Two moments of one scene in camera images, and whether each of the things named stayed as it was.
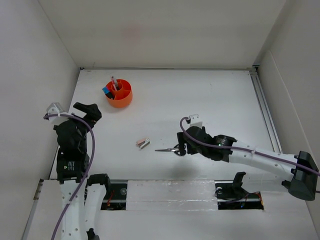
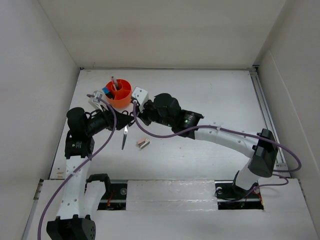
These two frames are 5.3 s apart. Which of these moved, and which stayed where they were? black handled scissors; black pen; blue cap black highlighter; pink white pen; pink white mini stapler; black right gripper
Moved: black handled scissors; black right gripper
Stayed: pink white mini stapler; black pen; pink white pen; blue cap black highlighter
